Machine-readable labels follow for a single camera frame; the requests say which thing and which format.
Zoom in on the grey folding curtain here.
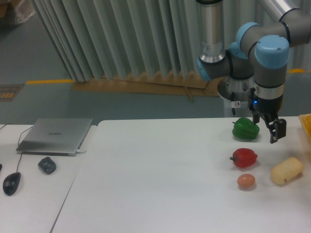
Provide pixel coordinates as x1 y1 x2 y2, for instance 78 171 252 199
29 0 311 82

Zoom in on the green bell pepper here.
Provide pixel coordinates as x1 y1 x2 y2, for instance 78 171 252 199
232 117 260 140

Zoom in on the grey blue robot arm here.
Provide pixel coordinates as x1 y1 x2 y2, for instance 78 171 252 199
197 0 311 143

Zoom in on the silver laptop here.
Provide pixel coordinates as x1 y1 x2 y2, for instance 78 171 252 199
16 118 92 156

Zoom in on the black mouse cable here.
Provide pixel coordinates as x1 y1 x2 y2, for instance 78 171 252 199
0 123 34 174

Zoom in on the yellow basket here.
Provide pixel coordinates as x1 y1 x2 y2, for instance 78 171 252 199
299 113 311 139

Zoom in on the red bell pepper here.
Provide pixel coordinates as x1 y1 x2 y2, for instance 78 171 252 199
230 148 258 168

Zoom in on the black computer mouse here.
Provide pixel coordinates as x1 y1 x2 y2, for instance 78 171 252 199
2 172 21 196

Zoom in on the small black plastic object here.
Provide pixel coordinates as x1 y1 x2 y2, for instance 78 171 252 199
38 157 57 175

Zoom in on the beige bread loaf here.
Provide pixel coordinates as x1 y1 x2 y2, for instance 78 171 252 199
270 157 304 185

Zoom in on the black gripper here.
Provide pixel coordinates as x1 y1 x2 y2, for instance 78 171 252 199
248 87 286 144

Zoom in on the brown egg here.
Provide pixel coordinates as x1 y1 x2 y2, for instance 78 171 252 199
237 174 256 189

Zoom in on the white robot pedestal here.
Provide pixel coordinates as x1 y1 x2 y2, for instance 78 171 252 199
217 76 254 117

